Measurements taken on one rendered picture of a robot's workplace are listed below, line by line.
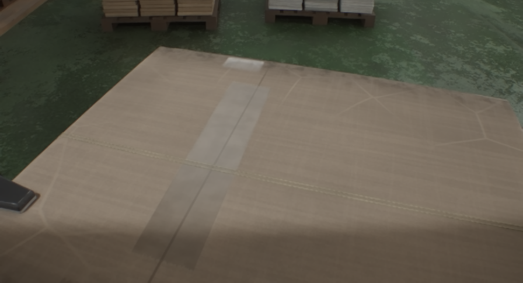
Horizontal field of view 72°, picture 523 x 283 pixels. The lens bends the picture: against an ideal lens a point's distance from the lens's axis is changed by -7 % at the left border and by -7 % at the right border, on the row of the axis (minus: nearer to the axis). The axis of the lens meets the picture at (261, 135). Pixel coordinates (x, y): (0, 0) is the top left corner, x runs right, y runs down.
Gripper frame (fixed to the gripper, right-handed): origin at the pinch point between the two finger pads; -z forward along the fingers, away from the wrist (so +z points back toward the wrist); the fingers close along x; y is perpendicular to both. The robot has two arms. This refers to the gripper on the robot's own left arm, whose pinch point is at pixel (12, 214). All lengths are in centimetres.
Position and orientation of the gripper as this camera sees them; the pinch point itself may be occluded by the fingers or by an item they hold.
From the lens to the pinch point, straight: 39.3
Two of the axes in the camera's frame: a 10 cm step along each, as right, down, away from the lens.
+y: -2.6, 5.8, -7.7
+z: -9.6, -1.8, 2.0
